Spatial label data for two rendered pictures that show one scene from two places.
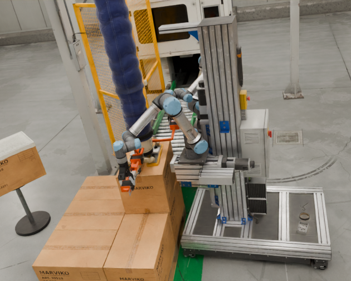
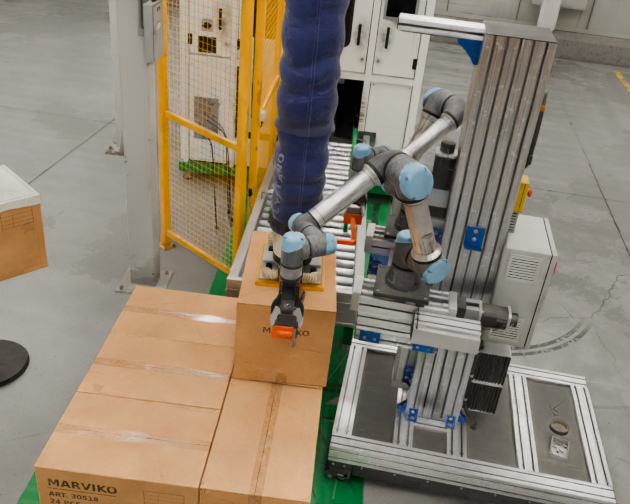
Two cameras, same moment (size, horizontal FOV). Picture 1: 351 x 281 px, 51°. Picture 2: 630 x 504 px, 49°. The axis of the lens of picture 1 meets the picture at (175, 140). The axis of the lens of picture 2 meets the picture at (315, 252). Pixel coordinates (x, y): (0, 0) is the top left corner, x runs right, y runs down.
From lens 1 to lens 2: 0.81 m
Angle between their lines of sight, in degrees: 11
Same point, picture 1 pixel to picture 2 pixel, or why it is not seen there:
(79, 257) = (144, 459)
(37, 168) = (32, 251)
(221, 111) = (478, 207)
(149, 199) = (293, 357)
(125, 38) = (336, 22)
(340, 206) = (605, 414)
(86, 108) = (142, 143)
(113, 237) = (214, 424)
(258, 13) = not seen: hidden behind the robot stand
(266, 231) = (493, 446)
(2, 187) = not seen: outside the picture
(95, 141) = (143, 215)
